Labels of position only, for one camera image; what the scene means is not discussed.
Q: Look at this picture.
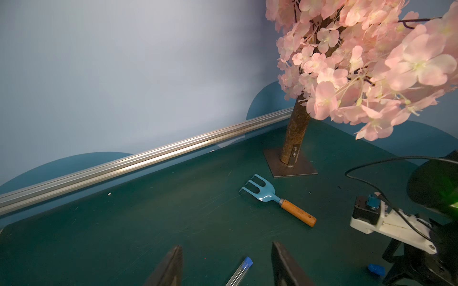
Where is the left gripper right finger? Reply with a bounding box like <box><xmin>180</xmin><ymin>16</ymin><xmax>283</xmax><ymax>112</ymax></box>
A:
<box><xmin>271</xmin><ymin>241</ymin><xmax>314</xmax><ymax>286</ymax></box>

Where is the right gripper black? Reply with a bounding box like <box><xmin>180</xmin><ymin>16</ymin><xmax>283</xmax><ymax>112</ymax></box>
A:
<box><xmin>382</xmin><ymin>222</ymin><xmax>458</xmax><ymax>286</ymax></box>

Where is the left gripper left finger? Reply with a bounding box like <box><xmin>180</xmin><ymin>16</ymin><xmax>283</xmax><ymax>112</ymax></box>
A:
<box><xmin>144</xmin><ymin>245</ymin><xmax>184</xmax><ymax>286</ymax></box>

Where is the blue stopper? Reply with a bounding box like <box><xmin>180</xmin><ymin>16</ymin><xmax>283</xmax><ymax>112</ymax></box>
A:
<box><xmin>242</xmin><ymin>257</ymin><xmax>253</xmax><ymax>269</ymax></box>
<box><xmin>367</xmin><ymin>263</ymin><xmax>386</xmax><ymax>276</ymax></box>

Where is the clear test tube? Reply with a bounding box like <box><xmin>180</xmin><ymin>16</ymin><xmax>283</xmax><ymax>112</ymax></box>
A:
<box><xmin>225</xmin><ymin>262</ymin><xmax>250</xmax><ymax>286</ymax></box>

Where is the pink cherry blossom tree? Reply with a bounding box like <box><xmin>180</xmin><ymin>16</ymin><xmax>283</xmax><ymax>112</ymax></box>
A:
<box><xmin>264</xmin><ymin>0</ymin><xmax>458</xmax><ymax>177</ymax></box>

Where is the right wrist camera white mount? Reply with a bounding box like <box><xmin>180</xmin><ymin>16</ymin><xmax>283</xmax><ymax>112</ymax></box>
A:
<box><xmin>350</xmin><ymin>193</ymin><xmax>438</xmax><ymax>255</ymax></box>

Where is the blue garden fork wooden handle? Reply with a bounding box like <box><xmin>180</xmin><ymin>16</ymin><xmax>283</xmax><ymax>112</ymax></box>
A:
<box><xmin>239</xmin><ymin>173</ymin><xmax>318</xmax><ymax>228</ymax></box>

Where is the back aluminium frame bar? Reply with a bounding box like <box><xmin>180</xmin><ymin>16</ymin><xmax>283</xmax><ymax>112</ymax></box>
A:
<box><xmin>1</xmin><ymin>108</ymin><xmax>293</xmax><ymax>216</ymax></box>

